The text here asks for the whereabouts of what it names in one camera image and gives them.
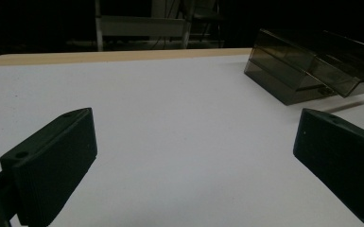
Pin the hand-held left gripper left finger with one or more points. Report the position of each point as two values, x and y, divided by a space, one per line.
53 164

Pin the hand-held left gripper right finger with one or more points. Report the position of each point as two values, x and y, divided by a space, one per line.
340 160

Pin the smoky transparent plastic box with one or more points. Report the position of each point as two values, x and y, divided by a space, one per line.
296 67

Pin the dark chair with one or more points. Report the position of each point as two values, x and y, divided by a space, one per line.
206 19

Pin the white metal frame stand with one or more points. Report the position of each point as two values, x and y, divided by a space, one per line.
142 26

